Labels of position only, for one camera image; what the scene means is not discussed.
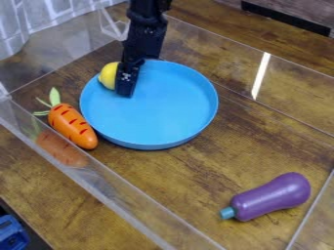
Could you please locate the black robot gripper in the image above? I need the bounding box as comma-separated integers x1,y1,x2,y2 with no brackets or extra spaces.
115,0,173,98

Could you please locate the yellow toy lemon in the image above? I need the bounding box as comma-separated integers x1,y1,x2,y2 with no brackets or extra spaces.
98,62,119,90

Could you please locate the blue round tray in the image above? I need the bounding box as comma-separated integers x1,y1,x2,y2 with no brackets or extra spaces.
80,61,219,150

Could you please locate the orange toy carrot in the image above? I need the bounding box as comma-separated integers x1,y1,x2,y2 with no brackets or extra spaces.
32,87,98,149

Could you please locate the purple toy eggplant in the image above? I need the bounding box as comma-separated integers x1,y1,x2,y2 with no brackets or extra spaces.
219,172,310,222

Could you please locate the blue plastic crate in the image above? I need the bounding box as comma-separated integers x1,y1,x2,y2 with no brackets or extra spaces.
0,215,30,250

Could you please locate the clear acrylic corner bracket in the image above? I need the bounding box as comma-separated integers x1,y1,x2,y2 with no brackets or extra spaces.
98,8,130,41

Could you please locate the clear acrylic barrier wall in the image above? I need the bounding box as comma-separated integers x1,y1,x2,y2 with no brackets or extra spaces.
0,0,334,250

